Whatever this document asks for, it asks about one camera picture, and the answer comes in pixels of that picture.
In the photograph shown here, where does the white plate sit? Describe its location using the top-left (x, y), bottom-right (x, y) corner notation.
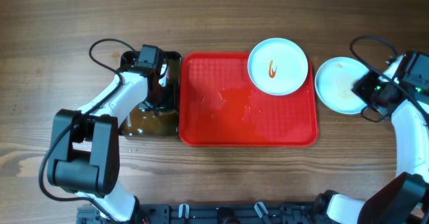
top-left (314, 57), bottom-right (369, 115)
top-left (247, 38), bottom-right (309, 96)

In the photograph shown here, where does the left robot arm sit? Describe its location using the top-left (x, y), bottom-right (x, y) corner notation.
top-left (39, 45), bottom-right (182, 223)

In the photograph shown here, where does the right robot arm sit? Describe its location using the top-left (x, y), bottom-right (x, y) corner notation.
top-left (314, 51), bottom-right (428, 223)

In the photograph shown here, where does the black water tray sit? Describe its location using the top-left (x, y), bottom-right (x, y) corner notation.
top-left (119, 51), bottom-right (182, 136)

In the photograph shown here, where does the red plastic tray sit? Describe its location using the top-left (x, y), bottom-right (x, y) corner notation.
top-left (178, 52), bottom-right (318, 148)

